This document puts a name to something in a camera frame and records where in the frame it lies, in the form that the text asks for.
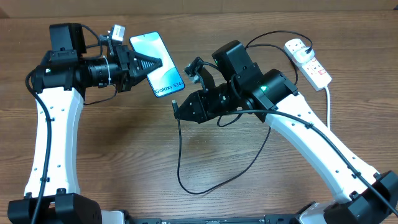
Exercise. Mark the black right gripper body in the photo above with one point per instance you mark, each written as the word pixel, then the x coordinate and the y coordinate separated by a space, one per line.
pixel 222 99

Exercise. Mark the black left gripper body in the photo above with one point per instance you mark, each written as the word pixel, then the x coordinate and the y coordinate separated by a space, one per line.
pixel 126 76

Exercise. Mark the Samsung Galaxy smartphone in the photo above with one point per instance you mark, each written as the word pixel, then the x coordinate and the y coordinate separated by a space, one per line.
pixel 161 72

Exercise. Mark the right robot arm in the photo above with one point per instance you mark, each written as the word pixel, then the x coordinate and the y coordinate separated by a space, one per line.
pixel 360 193

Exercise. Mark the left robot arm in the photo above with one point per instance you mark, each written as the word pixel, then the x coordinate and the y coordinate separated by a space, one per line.
pixel 58 84

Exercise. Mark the white charger plug adapter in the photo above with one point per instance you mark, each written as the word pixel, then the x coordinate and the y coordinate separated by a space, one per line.
pixel 303 55

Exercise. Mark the white power strip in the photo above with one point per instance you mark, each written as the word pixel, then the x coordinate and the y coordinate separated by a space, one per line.
pixel 313 71

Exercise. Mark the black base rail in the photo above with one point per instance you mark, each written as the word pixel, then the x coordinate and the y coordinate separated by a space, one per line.
pixel 267 219

